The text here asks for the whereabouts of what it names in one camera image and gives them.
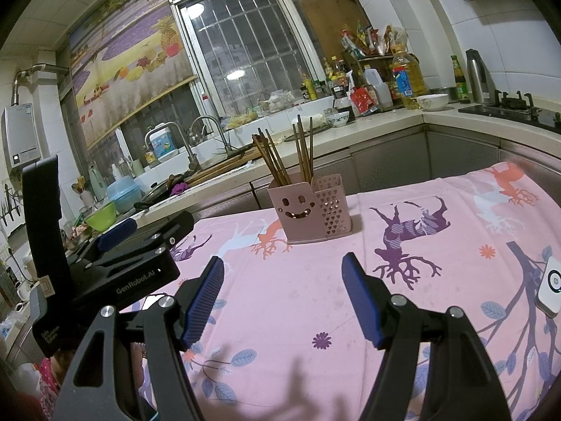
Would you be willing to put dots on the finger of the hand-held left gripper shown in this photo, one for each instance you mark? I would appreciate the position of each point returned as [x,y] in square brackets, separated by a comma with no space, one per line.
[116,233]
[171,228]

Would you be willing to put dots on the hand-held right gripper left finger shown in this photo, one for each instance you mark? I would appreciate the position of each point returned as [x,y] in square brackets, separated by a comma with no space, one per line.
[204,302]

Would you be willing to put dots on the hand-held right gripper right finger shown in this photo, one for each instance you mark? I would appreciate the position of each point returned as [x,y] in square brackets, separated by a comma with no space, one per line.
[361,298]

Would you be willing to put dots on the pink plastic utensil holder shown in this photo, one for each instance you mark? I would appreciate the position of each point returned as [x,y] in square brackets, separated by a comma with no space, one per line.
[298,228]

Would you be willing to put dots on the bunch of wooden chopsticks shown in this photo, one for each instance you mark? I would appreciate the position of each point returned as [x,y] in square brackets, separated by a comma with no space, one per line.
[277,166]

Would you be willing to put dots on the green plastic bowl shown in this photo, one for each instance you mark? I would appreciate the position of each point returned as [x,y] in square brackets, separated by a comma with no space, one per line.
[101,219]

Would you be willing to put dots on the blue plastic container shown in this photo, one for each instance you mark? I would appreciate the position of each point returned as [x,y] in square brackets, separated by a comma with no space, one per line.
[125,195]

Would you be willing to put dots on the black wok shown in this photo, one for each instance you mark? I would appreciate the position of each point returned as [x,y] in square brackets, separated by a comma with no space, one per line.
[153,193]

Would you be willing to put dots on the purple cloth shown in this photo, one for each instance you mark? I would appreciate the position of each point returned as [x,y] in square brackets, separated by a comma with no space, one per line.
[179,189]

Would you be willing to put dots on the pink printed tablecloth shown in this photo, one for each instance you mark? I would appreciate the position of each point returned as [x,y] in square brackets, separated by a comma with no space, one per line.
[307,294]

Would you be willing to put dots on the pale green plastic bottle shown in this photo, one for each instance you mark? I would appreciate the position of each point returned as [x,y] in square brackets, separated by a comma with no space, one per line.
[94,180]

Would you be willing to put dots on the white plastic bottle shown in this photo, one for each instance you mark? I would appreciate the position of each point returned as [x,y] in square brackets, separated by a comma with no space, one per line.
[115,173]

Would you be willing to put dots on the steel kitchen faucet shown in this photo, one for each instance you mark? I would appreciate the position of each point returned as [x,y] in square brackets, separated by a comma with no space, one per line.
[228,149]
[193,164]

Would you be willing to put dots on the yellow dish soap bottle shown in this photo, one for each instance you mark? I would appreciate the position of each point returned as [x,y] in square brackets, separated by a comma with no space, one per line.
[150,158]

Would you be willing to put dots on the long wooden cutting board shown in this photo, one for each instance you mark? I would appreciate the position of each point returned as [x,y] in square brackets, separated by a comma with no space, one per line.
[219,169]

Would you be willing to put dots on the white water heater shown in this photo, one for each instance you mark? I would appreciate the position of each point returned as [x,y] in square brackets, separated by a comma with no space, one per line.
[22,136]

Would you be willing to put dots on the blue white detergent jug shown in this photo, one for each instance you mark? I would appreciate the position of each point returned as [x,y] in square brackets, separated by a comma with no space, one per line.
[163,147]

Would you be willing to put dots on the yellow food pile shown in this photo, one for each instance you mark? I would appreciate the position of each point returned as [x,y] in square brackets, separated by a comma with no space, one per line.
[241,120]

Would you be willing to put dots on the steel flue pipe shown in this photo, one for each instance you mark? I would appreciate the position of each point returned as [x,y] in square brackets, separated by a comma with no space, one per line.
[39,69]

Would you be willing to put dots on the clear plastic bag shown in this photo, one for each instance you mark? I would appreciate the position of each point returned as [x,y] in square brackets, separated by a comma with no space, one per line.
[278,101]

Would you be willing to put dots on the pink patterned clothing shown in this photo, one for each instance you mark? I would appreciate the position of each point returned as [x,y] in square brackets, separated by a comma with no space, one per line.
[49,386]

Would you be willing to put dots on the fruit print window blind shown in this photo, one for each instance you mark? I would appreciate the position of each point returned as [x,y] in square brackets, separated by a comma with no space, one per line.
[127,65]

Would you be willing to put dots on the round chopping board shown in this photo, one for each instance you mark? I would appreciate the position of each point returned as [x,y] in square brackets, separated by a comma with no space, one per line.
[324,130]

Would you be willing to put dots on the blue patterned bowl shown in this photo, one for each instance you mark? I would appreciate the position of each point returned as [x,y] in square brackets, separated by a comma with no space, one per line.
[338,119]

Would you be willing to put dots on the white wrapped food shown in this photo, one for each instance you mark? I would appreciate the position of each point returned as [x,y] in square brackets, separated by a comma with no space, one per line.
[321,119]

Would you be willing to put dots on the white round-button device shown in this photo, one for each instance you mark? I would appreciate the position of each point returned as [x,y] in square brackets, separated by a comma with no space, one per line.
[551,289]

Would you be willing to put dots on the red snack packet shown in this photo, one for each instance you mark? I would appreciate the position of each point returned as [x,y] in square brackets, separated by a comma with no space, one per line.
[361,101]

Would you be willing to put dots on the row of condiment bottles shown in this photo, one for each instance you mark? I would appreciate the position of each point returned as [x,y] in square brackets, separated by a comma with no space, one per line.
[312,90]

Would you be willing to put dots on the dark soy sauce bottle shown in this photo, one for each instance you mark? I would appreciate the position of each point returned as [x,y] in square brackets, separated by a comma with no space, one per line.
[342,96]

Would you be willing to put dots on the white ceramic bowl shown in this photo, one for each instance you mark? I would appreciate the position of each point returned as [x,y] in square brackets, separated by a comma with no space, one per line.
[433,102]

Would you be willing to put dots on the white plastic jug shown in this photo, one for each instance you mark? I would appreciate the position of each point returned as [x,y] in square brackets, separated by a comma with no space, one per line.
[379,90]

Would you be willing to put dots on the large cooking oil bottle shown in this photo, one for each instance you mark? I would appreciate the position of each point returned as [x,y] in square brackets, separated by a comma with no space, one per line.
[410,81]

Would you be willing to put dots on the green glass bottle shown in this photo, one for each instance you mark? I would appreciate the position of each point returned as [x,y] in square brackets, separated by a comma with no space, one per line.
[459,83]

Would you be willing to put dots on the dark wooden spice rack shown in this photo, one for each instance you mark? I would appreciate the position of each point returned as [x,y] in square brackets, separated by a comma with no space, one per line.
[372,57]

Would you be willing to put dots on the black gas stove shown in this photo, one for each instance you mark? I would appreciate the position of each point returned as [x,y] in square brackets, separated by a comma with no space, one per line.
[517,112]

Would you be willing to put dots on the steel thermos jug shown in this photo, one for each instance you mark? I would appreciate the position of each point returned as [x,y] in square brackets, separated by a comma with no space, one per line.
[480,79]

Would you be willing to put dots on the pile of snack packets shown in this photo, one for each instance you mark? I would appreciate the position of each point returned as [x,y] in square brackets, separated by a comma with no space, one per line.
[372,39]

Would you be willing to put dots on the leaning wooden board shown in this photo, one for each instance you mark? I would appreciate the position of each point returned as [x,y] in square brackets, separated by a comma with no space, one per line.
[333,22]

